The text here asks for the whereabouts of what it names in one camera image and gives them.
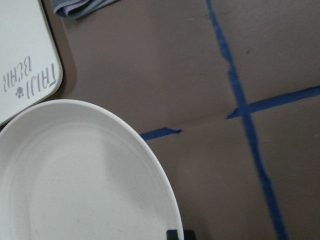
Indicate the long blue tape strip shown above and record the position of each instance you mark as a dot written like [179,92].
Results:
[253,107]

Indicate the white round plate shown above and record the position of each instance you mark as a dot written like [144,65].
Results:
[71,170]

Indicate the folded grey purple cloth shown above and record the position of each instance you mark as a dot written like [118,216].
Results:
[74,9]

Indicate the white tray with lettering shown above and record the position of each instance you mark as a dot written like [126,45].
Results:
[30,66]

